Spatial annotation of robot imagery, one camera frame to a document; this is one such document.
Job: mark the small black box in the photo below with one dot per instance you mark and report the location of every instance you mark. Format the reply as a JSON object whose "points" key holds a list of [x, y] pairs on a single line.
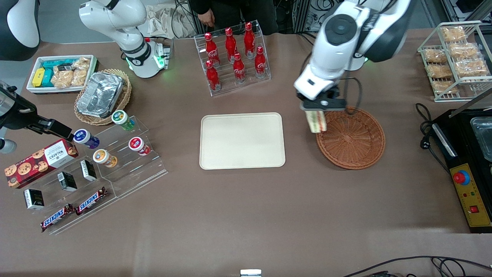
{"points": [[88, 170], [67, 181], [34, 199]]}

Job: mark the small white device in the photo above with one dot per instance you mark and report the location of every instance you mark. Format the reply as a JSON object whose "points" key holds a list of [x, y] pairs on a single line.
{"points": [[250, 273]]}

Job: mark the black right wrist camera bracket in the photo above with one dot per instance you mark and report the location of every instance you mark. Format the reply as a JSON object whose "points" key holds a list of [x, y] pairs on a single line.
{"points": [[42, 125]]}

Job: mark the round brown wicker basket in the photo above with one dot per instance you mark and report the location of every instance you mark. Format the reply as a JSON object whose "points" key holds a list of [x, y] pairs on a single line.
{"points": [[353, 142]]}

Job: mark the clear acrylic bottle rack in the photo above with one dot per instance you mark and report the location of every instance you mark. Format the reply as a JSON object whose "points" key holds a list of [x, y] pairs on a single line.
{"points": [[226, 88]]}

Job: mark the red rocker switch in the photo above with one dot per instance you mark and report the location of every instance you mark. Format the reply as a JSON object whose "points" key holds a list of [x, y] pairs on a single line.
{"points": [[474, 209]]}

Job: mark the red cola bottle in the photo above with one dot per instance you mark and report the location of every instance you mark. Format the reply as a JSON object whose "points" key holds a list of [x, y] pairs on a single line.
{"points": [[212, 50], [239, 69], [260, 63], [213, 77], [231, 44], [250, 38]]}

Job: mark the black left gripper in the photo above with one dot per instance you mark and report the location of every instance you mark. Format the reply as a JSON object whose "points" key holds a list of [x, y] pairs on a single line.
{"points": [[333, 93]]}

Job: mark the short teal box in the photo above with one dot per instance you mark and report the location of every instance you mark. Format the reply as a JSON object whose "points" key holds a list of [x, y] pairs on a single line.
{"points": [[48, 79]]}

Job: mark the clear bag of crackers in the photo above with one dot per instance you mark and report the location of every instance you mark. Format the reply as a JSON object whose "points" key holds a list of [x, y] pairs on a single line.
{"points": [[61, 79], [83, 63], [79, 77]]}

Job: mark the green lidded cup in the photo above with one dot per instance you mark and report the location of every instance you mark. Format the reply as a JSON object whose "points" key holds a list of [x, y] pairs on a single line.
{"points": [[121, 118]]}

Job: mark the red Walkers cookie box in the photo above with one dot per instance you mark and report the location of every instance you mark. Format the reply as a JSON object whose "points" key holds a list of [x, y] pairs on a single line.
{"points": [[38, 161]]}

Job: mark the long teal box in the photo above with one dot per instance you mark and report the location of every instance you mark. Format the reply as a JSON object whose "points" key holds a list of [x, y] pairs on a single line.
{"points": [[54, 63]]}

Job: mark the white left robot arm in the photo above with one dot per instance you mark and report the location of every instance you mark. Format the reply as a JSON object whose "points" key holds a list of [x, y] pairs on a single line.
{"points": [[319, 73]]}

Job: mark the white plastic bin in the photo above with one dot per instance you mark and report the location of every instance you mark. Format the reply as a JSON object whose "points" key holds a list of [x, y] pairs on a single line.
{"points": [[54, 90]]}

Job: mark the Snickers bar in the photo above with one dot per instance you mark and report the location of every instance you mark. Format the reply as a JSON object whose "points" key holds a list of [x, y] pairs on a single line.
{"points": [[57, 217], [91, 201]]}

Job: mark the person's bare hand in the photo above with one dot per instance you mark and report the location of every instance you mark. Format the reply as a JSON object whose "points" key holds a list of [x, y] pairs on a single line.
{"points": [[207, 18]]}

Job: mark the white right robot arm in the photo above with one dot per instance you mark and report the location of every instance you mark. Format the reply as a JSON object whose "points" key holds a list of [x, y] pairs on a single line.
{"points": [[115, 15]]}

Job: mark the person in dark clothes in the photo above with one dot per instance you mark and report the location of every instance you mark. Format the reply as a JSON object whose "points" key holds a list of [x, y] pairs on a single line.
{"points": [[238, 15]]}

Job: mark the blue lidded cup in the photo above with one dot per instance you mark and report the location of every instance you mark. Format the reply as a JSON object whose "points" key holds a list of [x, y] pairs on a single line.
{"points": [[82, 136]]}

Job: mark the bagged pastry snack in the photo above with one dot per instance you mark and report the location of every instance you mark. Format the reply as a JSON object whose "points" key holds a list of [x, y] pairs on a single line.
{"points": [[444, 87], [472, 68], [440, 70], [465, 50], [452, 34], [435, 56]]}

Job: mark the beige rectangular tray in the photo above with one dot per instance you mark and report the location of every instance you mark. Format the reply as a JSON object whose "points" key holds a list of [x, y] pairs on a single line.
{"points": [[238, 142]]}

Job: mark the yellow small box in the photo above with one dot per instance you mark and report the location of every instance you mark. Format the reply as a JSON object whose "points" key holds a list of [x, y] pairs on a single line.
{"points": [[38, 77]]}

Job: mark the orange lidded cup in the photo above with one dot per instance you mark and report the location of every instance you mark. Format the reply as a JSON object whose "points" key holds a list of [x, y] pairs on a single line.
{"points": [[102, 157]]}

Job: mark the oval light wicker basket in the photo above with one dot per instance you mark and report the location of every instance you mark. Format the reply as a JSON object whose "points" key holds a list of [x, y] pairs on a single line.
{"points": [[126, 92]]}

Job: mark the yellow control panel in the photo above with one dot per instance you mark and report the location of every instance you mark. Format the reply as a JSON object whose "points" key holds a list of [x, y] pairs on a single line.
{"points": [[474, 192]]}

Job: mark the crumpled beige bag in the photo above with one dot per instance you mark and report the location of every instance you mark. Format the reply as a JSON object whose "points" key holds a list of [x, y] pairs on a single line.
{"points": [[165, 23]]}

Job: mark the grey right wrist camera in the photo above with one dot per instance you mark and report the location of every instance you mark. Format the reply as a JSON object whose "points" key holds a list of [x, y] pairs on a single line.
{"points": [[7, 146]]}

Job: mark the aluminium foil tray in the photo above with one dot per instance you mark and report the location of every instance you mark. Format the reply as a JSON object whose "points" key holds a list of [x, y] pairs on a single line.
{"points": [[102, 94]]}

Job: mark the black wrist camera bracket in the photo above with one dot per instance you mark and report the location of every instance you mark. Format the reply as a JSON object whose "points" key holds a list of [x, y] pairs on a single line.
{"points": [[334, 94], [42, 125]]}

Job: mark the black left wrist camera bracket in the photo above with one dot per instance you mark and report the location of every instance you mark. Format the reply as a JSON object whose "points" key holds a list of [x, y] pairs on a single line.
{"points": [[334, 94]]}

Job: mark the clear acrylic stepped display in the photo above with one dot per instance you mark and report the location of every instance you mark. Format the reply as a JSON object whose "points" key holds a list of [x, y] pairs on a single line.
{"points": [[134, 173], [50, 196]]}

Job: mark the red lidded cup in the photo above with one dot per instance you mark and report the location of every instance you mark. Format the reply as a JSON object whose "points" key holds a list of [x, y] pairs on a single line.
{"points": [[136, 144]]}

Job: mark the black machine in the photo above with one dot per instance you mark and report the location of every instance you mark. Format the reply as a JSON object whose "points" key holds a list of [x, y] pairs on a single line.
{"points": [[461, 154]]}

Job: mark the red emergency stop button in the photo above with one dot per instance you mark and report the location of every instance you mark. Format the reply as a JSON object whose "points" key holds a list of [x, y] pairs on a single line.
{"points": [[461, 177]]}

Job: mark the triangular sandwich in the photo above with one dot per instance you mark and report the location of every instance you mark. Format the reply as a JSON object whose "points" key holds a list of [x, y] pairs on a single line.
{"points": [[317, 122]]}

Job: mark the steel tray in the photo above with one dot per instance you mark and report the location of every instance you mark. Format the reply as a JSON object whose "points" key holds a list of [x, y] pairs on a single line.
{"points": [[483, 138]]}

